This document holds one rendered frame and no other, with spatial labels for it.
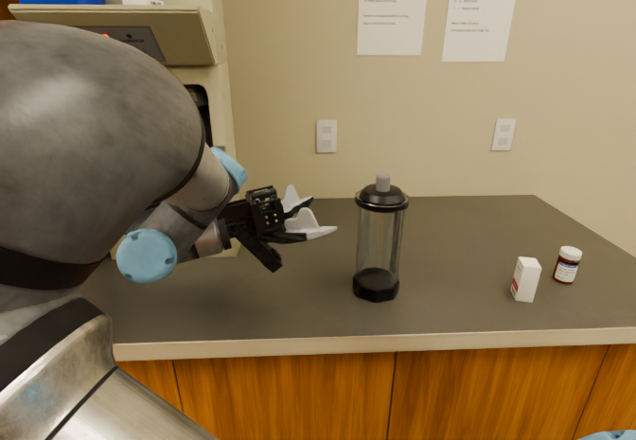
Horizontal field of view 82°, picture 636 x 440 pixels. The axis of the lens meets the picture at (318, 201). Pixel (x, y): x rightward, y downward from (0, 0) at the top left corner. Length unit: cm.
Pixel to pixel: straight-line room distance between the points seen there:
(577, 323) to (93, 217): 87
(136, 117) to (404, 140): 121
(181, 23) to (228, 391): 73
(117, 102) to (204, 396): 78
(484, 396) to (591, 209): 103
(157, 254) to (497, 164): 124
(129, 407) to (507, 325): 73
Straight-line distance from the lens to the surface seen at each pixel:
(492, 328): 82
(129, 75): 20
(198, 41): 79
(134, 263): 55
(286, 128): 129
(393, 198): 72
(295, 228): 65
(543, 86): 151
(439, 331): 78
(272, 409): 92
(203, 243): 65
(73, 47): 20
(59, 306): 20
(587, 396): 111
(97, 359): 20
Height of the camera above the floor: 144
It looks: 23 degrees down
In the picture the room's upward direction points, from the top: straight up
